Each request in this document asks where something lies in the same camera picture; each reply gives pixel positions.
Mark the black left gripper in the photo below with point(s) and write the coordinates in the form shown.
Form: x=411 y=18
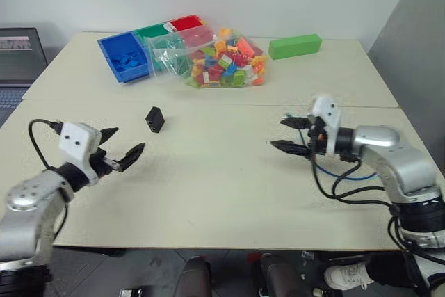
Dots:
x=99 y=165

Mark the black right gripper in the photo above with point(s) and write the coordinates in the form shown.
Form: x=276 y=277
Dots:
x=318 y=137

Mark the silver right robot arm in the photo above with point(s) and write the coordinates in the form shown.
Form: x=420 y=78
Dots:
x=393 y=161

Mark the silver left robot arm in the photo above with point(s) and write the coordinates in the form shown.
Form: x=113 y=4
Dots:
x=33 y=203

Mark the small black box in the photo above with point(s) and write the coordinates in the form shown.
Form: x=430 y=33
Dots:
x=155 y=120

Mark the blue toy bricks pile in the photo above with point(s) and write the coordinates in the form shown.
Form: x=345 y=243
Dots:
x=129 y=61

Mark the green rectangular block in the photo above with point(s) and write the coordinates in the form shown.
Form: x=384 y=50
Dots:
x=295 y=46

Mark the blue plastic bin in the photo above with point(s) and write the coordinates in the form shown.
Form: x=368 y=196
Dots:
x=120 y=46

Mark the bag of multicoloured bricks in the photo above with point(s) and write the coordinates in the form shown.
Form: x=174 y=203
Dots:
x=226 y=60

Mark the bag of green bricks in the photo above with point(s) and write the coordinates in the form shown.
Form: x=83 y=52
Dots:
x=170 y=55

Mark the green plastic bin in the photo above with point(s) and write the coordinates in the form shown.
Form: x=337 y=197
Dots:
x=149 y=31

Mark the grey laptop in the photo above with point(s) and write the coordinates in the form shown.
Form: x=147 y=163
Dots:
x=17 y=57

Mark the red plastic bin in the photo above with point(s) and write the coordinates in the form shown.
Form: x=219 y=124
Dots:
x=184 y=23

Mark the dark rounded shape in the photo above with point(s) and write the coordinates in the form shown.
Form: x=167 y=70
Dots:
x=194 y=276
x=278 y=276

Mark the white sneaker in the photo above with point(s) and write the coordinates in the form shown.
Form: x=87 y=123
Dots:
x=346 y=276

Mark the black trouser leg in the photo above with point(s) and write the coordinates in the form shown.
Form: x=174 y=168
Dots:
x=389 y=269

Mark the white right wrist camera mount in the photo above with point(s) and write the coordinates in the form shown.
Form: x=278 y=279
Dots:
x=328 y=112

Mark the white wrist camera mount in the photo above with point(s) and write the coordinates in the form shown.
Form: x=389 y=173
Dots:
x=328 y=112
x=74 y=140

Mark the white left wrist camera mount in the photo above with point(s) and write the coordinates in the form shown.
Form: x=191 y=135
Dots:
x=74 y=140

